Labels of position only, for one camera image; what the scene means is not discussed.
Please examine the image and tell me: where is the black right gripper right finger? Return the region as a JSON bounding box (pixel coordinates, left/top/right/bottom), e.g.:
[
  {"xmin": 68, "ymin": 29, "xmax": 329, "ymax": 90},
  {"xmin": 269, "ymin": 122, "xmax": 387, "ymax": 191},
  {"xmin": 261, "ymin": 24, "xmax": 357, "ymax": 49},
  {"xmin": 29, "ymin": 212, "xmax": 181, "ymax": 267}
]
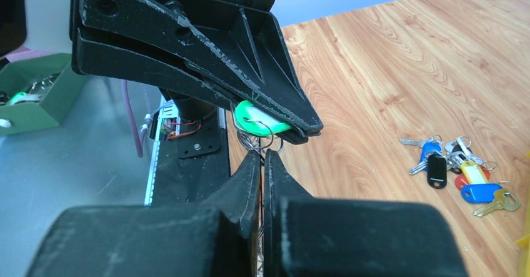
[{"xmin": 263, "ymin": 150, "xmax": 468, "ymax": 276}]

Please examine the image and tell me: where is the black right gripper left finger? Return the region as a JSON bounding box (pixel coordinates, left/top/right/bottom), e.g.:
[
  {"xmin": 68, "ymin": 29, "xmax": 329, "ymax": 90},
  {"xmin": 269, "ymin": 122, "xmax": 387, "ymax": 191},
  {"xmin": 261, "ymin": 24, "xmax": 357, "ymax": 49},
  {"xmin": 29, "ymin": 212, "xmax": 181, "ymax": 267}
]
[{"xmin": 26, "ymin": 151, "xmax": 261, "ymax": 276}]

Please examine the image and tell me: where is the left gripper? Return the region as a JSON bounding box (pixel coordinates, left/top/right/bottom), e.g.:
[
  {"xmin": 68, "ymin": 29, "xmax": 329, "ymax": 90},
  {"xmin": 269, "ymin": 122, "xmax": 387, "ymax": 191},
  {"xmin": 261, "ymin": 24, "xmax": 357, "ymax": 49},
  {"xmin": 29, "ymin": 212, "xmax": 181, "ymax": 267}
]
[{"xmin": 72, "ymin": 0, "xmax": 323, "ymax": 144}]

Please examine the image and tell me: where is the keyring chain with green tag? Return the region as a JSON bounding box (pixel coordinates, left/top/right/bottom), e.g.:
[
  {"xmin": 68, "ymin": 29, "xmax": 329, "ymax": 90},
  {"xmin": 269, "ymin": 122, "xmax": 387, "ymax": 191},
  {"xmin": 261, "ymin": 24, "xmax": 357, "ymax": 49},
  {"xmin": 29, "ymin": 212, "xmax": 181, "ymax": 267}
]
[{"xmin": 230, "ymin": 99, "xmax": 293, "ymax": 277}]

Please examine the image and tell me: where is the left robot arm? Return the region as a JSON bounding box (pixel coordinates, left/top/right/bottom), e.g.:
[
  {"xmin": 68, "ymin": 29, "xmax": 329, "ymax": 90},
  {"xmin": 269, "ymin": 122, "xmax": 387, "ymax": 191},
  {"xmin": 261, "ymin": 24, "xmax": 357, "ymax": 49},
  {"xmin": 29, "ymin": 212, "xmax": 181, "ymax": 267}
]
[{"xmin": 69, "ymin": 0, "xmax": 323, "ymax": 144}]

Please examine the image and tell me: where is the pile of tagged keys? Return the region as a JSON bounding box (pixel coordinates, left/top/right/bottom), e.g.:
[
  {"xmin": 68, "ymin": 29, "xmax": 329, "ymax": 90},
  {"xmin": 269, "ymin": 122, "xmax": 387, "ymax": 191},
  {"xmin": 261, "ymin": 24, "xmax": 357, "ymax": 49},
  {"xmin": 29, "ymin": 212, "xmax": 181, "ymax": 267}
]
[{"xmin": 399, "ymin": 134, "xmax": 521, "ymax": 218}]

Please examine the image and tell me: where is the pink box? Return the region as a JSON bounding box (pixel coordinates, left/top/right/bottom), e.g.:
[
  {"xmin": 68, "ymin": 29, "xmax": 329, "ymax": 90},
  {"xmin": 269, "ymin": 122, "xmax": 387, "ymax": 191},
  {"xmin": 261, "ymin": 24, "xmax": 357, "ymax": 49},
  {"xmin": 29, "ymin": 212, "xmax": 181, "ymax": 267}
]
[{"xmin": 5, "ymin": 46, "xmax": 54, "ymax": 63}]

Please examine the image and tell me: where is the green open box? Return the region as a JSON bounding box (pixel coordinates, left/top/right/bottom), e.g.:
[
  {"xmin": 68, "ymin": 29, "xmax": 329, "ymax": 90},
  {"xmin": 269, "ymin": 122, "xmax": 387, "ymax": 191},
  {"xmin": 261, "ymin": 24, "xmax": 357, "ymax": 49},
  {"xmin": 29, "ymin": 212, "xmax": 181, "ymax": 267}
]
[{"xmin": 1, "ymin": 53, "xmax": 88, "ymax": 136}]

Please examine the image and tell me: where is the yellow plastic tray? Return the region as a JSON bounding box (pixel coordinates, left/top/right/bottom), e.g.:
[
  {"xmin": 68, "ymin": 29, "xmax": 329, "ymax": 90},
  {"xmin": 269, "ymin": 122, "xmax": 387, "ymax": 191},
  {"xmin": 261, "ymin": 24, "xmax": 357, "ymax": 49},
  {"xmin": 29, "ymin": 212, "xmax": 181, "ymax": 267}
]
[{"xmin": 514, "ymin": 151, "xmax": 530, "ymax": 277}]

